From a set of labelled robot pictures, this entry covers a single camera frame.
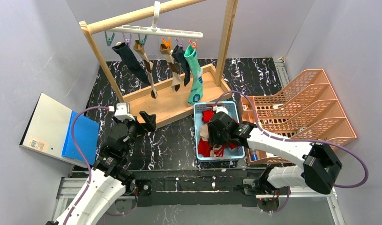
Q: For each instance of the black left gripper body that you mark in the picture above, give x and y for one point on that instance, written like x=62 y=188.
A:
x=141 y=124

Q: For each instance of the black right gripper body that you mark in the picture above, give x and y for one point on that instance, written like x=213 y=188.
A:
x=213 y=130

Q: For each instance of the mint green patterned sock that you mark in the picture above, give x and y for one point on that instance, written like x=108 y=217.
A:
x=196 y=92

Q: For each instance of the lilac clothespin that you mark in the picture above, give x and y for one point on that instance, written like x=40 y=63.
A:
x=179 y=44
x=127 y=38

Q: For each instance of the coral clothespin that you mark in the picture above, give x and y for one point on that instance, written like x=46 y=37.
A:
x=194 y=44

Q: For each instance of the white plastic clip hanger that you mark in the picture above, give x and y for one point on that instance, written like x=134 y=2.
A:
x=154 y=30

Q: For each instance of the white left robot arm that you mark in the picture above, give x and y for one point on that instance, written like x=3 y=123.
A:
x=107 y=179

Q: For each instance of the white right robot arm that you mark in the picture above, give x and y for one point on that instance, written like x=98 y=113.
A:
x=315 y=165

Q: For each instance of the red sock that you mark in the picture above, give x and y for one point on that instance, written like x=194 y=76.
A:
x=205 y=148

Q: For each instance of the light blue perforated basket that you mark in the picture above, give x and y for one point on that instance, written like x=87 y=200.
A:
x=229 y=154

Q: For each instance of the wooden drying rack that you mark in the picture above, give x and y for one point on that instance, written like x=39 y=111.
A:
x=168 y=107

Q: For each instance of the blue capped bottle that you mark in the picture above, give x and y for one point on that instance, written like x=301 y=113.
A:
x=253 y=154

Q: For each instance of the beige brown sock right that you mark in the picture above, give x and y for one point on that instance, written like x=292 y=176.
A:
x=176 y=79

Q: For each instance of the beige brown sock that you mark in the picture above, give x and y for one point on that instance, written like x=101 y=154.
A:
x=176 y=79
x=138 y=47

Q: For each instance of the beige brown sock left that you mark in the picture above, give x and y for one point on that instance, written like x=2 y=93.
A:
x=138 y=47

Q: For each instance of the teal clothespin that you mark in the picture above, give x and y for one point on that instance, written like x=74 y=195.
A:
x=142 y=40
x=109 y=39

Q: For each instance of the peach plastic desk organizer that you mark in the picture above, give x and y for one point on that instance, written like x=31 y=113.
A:
x=311 y=110

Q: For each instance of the orange clothespin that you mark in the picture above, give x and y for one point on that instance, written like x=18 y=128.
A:
x=167 y=43

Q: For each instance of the teal clothespin far left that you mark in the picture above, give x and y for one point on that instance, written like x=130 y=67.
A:
x=109 y=39

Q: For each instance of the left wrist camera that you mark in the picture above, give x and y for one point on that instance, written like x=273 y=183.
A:
x=122 y=112

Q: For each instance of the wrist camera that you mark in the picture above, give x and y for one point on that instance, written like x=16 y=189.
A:
x=218 y=109
x=122 y=112

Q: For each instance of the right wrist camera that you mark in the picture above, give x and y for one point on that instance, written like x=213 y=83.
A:
x=218 y=109

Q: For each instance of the grey metal rail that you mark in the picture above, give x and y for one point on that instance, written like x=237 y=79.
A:
x=281 y=71

